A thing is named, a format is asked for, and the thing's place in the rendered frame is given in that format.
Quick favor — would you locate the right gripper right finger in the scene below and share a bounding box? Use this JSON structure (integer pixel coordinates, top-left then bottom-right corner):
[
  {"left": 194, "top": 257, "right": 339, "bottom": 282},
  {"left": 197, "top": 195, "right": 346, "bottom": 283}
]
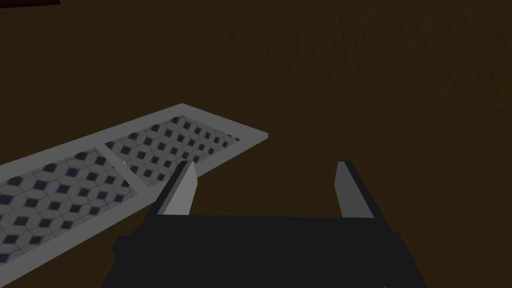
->
[{"left": 333, "top": 161, "right": 386, "bottom": 219}]

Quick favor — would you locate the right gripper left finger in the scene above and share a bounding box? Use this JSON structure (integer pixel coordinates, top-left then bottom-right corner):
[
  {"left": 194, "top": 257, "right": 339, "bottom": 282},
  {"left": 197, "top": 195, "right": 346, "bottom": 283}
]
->
[{"left": 149, "top": 159, "right": 199, "bottom": 217}]

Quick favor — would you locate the grey framed patterned door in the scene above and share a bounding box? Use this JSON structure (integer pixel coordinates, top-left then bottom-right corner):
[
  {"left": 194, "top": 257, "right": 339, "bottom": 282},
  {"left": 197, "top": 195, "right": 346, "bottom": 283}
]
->
[{"left": 0, "top": 102, "right": 269, "bottom": 287}]

